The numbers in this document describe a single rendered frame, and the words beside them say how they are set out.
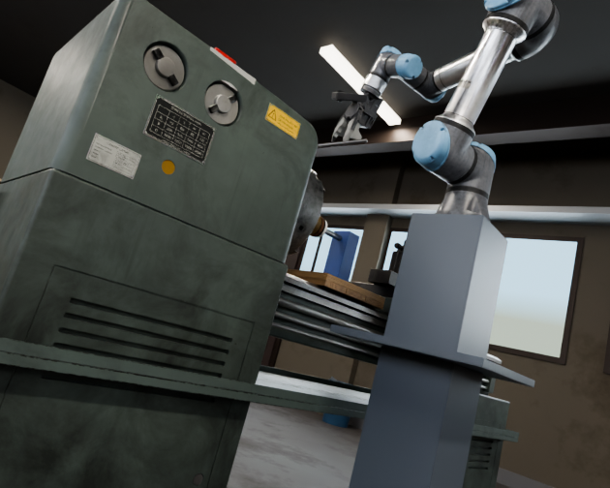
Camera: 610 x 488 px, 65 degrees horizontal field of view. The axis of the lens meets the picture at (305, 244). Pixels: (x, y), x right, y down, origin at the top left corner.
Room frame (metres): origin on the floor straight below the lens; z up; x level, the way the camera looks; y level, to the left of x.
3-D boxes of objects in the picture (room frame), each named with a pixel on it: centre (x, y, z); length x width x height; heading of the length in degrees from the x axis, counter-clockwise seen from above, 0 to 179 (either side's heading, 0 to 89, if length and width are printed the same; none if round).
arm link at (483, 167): (1.27, -0.40, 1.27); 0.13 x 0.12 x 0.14; 124
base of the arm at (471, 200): (1.27, -0.40, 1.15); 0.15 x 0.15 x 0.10
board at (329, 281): (1.68, -0.08, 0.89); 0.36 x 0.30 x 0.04; 41
